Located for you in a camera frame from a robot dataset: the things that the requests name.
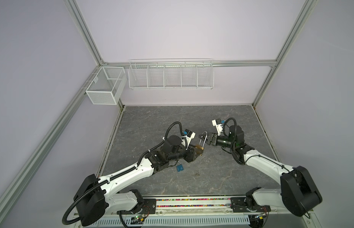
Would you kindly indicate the white wire shelf basket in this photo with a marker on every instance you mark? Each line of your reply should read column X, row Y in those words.
column 171, row 74

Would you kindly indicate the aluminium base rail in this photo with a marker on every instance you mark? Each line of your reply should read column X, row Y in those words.
column 171, row 205

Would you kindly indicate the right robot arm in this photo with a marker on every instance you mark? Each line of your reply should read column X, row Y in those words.
column 297, row 193

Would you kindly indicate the aluminium frame profiles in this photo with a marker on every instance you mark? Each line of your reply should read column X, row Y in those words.
column 23, row 178

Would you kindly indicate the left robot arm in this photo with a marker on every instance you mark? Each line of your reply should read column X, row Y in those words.
column 149, row 163

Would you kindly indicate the white mesh box basket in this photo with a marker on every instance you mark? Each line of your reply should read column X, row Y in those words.
column 107, row 85

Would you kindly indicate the white vented cable duct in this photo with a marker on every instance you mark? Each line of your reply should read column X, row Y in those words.
column 189, row 221

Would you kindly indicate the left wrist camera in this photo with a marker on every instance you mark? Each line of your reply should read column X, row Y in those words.
column 187, row 137

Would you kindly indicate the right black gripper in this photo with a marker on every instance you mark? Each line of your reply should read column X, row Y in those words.
column 212, row 139

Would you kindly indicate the brass padlock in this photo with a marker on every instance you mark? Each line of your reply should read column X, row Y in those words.
column 199, row 148

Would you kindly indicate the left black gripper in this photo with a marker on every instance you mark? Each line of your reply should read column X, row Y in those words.
column 191, row 156

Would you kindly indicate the blue padlock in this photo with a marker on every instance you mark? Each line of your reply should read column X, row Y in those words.
column 179, row 167

